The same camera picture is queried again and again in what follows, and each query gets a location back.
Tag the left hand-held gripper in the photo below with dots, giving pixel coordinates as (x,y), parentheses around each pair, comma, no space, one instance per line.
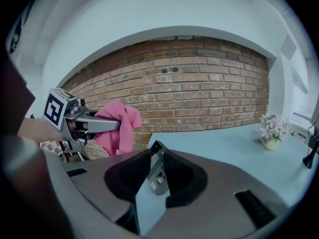
(53,108)

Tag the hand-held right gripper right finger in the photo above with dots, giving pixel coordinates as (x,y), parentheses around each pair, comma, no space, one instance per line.
(219,213)

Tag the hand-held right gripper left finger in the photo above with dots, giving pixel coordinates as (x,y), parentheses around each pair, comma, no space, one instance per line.
(92,183)

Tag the pink cloth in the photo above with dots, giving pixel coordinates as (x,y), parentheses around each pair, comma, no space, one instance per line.
(124,138)

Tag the person's left forearm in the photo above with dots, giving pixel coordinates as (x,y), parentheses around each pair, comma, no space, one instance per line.
(37,131)

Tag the potted pink white flowers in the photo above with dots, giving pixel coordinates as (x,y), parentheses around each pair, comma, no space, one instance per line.
(271,131)

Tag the black gooseneck desk lamp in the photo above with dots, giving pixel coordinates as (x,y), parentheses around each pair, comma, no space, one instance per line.
(309,162)

